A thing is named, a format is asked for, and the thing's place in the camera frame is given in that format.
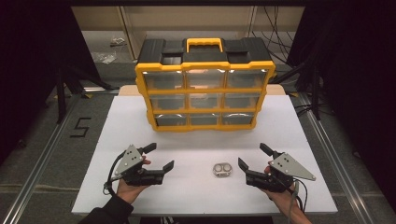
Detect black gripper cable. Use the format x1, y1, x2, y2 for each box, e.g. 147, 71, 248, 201
292, 178, 309, 213
103, 151, 126, 197

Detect set of clear plastic drawers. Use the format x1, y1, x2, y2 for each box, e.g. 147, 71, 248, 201
142, 68, 269, 127

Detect clear organizer drawer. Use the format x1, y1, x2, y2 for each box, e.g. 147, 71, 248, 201
221, 112, 256, 126

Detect bundle of black cables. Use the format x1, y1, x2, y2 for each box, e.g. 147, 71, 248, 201
247, 6, 301, 64

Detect black curtain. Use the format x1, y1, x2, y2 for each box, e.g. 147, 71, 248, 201
0, 0, 102, 162
285, 0, 396, 200

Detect small silver metal piece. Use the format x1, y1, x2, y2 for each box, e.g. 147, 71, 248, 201
212, 161, 233, 178

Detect person's left hand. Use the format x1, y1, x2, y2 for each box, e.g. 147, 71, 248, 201
116, 157, 152, 205

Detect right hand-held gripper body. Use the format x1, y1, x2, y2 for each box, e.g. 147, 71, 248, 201
245, 151, 318, 193

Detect black floor cables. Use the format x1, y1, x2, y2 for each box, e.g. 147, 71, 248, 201
292, 103, 331, 119

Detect clear plastic bag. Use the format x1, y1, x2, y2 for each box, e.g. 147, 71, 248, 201
91, 50, 118, 65
109, 36, 128, 48

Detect yellow carry handle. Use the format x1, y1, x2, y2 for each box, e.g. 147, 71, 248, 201
186, 37, 224, 54

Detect metal floor rail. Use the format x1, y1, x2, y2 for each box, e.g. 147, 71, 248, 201
0, 92, 82, 224
298, 92, 376, 224

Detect person's right hand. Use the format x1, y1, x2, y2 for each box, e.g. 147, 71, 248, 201
263, 165, 301, 213

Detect black metal stand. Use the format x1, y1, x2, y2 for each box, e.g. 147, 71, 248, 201
270, 60, 322, 121
55, 63, 120, 125

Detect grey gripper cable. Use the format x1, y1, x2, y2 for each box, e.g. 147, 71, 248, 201
287, 181, 301, 224

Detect yellow black drawer organizer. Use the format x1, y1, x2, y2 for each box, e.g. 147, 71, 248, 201
134, 36, 277, 133

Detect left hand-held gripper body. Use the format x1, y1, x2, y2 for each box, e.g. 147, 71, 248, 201
113, 144, 166, 188

